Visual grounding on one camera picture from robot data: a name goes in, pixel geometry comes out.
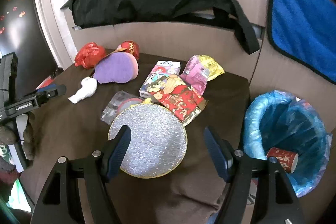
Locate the blue bag lined trash bin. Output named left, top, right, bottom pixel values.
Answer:
left=243, top=90, right=333, bottom=197

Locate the red gold paper box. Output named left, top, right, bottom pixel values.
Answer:
left=145, top=75, right=207, bottom=126

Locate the dark brown table mat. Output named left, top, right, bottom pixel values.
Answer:
left=19, top=48, right=250, bottom=224

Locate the pink yellow snack wrapper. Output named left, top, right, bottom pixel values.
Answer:
left=179, top=55, right=225, bottom=95

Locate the clear wrapper with red tape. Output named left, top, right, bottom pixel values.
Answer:
left=101, top=90, right=143, bottom=125

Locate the left gloved hand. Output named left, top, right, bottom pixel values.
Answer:
left=0, top=112, right=35, bottom=161

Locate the red crushed soda can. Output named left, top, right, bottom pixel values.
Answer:
left=117, top=40, right=140, bottom=60

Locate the white tissue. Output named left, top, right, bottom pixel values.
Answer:
left=68, top=77, right=97, bottom=104

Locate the red paper cup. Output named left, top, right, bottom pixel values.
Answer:
left=266, top=147, right=299, bottom=173

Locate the blue towel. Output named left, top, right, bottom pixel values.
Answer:
left=267, top=0, right=335, bottom=83

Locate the red plastic bag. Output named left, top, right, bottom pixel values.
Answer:
left=75, top=42, right=106, bottom=69

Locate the purple grape-shaped foam card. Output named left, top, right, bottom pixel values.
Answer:
left=93, top=52, right=138, bottom=84

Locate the silver round foil board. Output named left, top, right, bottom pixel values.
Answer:
left=108, top=103, right=188, bottom=179

